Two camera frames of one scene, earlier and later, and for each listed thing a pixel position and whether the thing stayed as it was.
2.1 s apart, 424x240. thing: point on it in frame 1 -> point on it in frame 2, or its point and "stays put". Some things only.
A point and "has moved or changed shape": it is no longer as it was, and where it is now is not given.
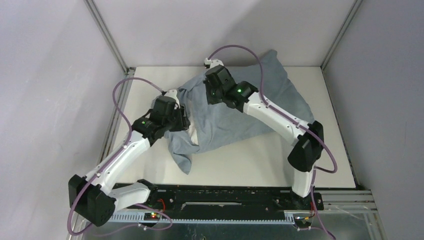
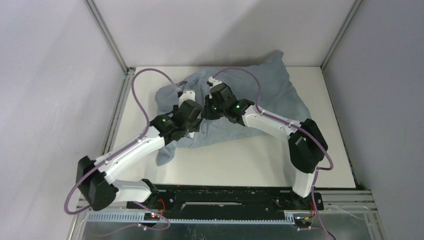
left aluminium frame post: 127,72 stays put
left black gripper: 183,122 -> 194,126
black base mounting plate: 231,197 stays put
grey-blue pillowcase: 217,126 has moved or changed shape
